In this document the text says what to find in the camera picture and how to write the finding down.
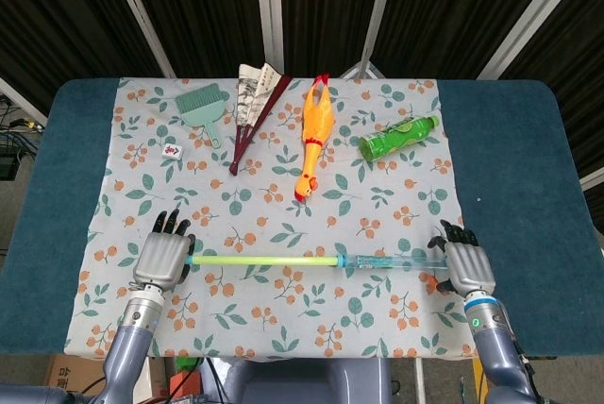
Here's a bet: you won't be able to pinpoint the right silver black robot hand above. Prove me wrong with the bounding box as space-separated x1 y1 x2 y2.
427 218 496 299

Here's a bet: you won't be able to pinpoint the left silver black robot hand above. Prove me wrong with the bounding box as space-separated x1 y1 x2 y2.
130 208 197 293

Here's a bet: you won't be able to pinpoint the blue green water syringe toy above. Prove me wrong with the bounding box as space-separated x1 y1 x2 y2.
186 254 449 274

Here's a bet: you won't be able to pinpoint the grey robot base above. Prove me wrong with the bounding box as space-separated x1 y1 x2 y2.
207 357 393 404

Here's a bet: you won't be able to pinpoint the small green hand brush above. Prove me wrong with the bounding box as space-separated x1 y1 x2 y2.
174 82 229 149

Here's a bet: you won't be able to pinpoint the small green object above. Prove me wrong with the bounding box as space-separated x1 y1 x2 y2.
174 355 202 373

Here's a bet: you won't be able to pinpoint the blue felt table cover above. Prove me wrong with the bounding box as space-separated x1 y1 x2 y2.
0 77 604 359

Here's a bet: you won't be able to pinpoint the small orange box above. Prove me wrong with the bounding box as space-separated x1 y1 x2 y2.
169 370 204 398

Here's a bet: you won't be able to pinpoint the floral print tablecloth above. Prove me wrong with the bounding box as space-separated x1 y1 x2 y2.
63 76 487 361

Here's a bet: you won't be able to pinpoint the brown cardboard box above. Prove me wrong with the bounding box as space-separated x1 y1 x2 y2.
44 354 113 396

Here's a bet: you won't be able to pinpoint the green plastic drink bottle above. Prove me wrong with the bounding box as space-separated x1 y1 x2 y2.
359 114 442 161

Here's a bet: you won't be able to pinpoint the folding paper fan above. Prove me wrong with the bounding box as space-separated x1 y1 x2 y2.
228 62 294 176

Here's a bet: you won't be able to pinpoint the yellow rubber chicken toy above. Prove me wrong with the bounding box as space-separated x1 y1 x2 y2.
294 74 337 205

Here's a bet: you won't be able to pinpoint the white partition frame post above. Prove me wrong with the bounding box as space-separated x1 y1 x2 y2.
101 0 178 79
476 0 589 80
339 0 403 80
579 170 604 191
0 76 49 127
253 0 286 78

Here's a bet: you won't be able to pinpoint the tangled floor cables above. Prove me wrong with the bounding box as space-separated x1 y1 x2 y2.
0 94 46 153

